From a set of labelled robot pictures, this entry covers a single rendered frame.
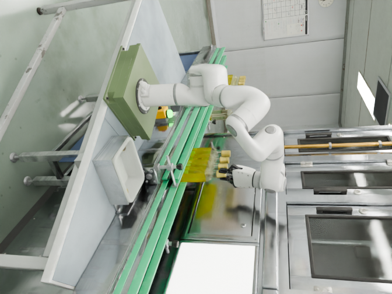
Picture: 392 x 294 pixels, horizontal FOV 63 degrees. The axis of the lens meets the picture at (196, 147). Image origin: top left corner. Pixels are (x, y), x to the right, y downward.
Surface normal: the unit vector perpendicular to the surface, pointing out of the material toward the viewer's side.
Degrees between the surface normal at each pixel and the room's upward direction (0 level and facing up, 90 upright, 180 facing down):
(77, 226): 0
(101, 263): 90
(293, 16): 90
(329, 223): 90
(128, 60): 90
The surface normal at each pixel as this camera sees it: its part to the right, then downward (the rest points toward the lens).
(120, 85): -0.24, -0.52
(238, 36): -0.20, 0.55
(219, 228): -0.17, -0.84
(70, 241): 0.96, -0.04
